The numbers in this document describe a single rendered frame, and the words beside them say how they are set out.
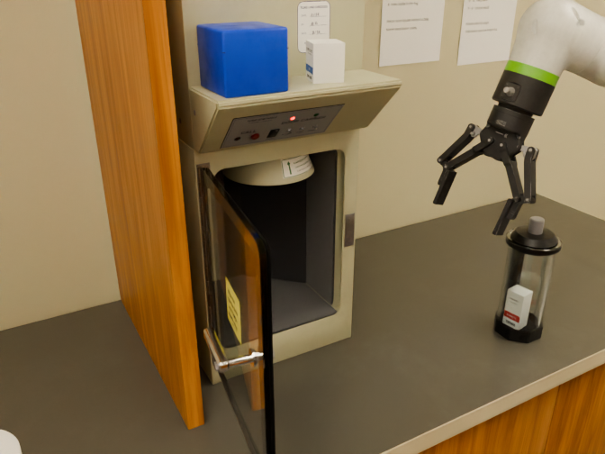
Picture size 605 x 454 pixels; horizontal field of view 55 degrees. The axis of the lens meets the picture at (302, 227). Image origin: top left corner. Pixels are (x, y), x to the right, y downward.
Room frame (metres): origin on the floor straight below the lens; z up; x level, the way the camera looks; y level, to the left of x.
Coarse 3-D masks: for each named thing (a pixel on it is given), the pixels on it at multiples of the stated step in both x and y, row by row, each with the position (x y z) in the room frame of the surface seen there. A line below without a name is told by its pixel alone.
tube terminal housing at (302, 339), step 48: (192, 0) 0.90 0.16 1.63; (240, 0) 0.93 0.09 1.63; (288, 0) 0.97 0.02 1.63; (336, 0) 1.02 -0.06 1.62; (192, 48) 0.89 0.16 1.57; (192, 144) 0.89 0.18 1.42; (288, 144) 0.97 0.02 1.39; (336, 144) 1.02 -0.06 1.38; (192, 192) 0.91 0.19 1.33; (192, 240) 0.93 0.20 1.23; (336, 240) 1.06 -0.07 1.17; (192, 288) 0.95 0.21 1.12; (336, 288) 1.06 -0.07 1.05; (288, 336) 0.97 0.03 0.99; (336, 336) 1.03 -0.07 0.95
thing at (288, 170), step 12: (300, 156) 1.03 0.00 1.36; (228, 168) 1.03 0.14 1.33; (240, 168) 1.00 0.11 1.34; (252, 168) 0.99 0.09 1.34; (264, 168) 0.99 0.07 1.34; (276, 168) 0.99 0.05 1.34; (288, 168) 1.00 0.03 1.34; (300, 168) 1.01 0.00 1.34; (312, 168) 1.05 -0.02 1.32; (240, 180) 0.99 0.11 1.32; (252, 180) 0.98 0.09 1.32; (264, 180) 0.98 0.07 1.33; (276, 180) 0.98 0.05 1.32; (288, 180) 0.99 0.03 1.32; (300, 180) 1.00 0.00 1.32
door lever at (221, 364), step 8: (208, 328) 0.69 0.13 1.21; (208, 336) 0.67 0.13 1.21; (216, 336) 0.67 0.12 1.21; (208, 344) 0.66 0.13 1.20; (216, 344) 0.65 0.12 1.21; (216, 352) 0.64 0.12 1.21; (224, 352) 0.64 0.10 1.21; (248, 352) 0.64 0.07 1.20; (216, 360) 0.62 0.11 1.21; (224, 360) 0.62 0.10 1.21; (232, 360) 0.62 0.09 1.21; (240, 360) 0.62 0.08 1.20; (248, 360) 0.63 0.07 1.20; (216, 368) 0.61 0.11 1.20; (224, 368) 0.61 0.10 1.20
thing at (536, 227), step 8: (536, 216) 1.08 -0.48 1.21; (528, 224) 1.08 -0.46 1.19; (536, 224) 1.06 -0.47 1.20; (512, 232) 1.08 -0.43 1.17; (520, 232) 1.07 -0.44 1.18; (528, 232) 1.07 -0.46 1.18; (536, 232) 1.06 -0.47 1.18; (544, 232) 1.07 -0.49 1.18; (552, 232) 1.07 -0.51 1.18; (520, 240) 1.05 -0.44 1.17; (528, 240) 1.04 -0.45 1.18; (536, 240) 1.04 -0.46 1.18; (544, 240) 1.04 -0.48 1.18; (552, 240) 1.04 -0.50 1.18
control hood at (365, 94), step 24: (360, 72) 1.01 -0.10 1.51; (192, 96) 0.88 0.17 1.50; (216, 96) 0.82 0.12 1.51; (240, 96) 0.82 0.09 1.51; (264, 96) 0.83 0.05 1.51; (288, 96) 0.84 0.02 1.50; (312, 96) 0.87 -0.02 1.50; (336, 96) 0.89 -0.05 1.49; (360, 96) 0.92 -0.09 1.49; (384, 96) 0.95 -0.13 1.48; (192, 120) 0.88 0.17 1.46; (216, 120) 0.81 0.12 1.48; (336, 120) 0.95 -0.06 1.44; (360, 120) 0.99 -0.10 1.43; (216, 144) 0.86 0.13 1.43
